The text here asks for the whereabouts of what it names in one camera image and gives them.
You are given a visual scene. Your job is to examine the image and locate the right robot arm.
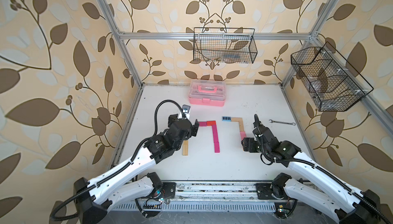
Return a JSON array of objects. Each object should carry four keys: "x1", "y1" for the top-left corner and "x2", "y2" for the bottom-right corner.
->
[{"x1": 242, "y1": 115, "x2": 390, "y2": 224}]

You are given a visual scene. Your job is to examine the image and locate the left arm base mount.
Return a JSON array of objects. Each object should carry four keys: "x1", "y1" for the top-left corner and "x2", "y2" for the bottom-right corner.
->
[{"x1": 142, "y1": 182, "x2": 177, "y2": 209}]

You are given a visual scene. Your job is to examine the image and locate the magenta block bottom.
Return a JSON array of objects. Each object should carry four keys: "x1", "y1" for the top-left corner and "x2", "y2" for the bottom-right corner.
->
[{"x1": 214, "y1": 142, "x2": 220, "y2": 153}]

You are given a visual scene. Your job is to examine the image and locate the wooden block horizontal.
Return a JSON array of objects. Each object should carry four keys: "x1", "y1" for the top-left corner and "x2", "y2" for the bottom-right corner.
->
[{"x1": 231, "y1": 117, "x2": 243, "y2": 123}]

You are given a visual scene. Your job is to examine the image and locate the black wire basket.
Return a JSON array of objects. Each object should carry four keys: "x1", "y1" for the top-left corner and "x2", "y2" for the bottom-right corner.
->
[
  {"x1": 192, "y1": 27, "x2": 258, "y2": 64},
  {"x1": 291, "y1": 42, "x2": 374, "y2": 112}
]

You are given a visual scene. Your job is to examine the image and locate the black wire basket right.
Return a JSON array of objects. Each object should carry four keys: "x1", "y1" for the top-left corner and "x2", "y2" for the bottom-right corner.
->
[{"x1": 291, "y1": 42, "x2": 374, "y2": 112}]

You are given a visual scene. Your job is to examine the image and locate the red block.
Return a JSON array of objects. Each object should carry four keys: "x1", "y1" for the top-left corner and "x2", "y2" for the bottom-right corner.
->
[{"x1": 207, "y1": 121, "x2": 216, "y2": 126}]

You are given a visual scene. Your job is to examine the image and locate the pink plastic storage box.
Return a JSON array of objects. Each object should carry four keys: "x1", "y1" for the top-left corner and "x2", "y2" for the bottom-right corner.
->
[{"x1": 188, "y1": 80, "x2": 226, "y2": 107}]

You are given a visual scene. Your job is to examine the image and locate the silver wrench on table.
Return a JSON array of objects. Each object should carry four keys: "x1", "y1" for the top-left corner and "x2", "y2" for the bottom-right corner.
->
[{"x1": 269, "y1": 119, "x2": 296, "y2": 126}]

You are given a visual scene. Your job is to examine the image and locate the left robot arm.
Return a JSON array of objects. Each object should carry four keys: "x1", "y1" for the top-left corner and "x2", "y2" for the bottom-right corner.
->
[{"x1": 50, "y1": 105, "x2": 199, "y2": 224}]

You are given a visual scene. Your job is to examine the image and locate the aluminium frame rail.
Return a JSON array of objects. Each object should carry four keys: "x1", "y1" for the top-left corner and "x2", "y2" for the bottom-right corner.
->
[{"x1": 79, "y1": 179, "x2": 354, "y2": 224}]

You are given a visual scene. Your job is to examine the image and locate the light pink block top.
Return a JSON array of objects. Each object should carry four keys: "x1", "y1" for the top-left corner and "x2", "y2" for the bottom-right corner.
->
[{"x1": 240, "y1": 131, "x2": 247, "y2": 141}]

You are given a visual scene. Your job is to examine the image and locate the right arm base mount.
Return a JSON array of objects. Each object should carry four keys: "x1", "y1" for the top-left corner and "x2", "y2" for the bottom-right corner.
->
[{"x1": 255, "y1": 183, "x2": 294, "y2": 201}]

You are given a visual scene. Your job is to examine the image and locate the wooden dotted block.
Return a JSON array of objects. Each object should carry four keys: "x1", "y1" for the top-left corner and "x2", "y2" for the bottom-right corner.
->
[{"x1": 238, "y1": 121, "x2": 245, "y2": 132}]

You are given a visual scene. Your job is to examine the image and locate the blue striped block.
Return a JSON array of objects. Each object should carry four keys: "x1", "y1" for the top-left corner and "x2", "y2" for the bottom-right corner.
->
[{"x1": 222, "y1": 116, "x2": 232, "y2": 122}]

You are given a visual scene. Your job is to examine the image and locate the black wire basket back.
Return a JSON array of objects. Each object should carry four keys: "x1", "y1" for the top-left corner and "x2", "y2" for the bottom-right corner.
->
[{"x1": 192, "y1": 27, "x2": 258, "y2": 64}]

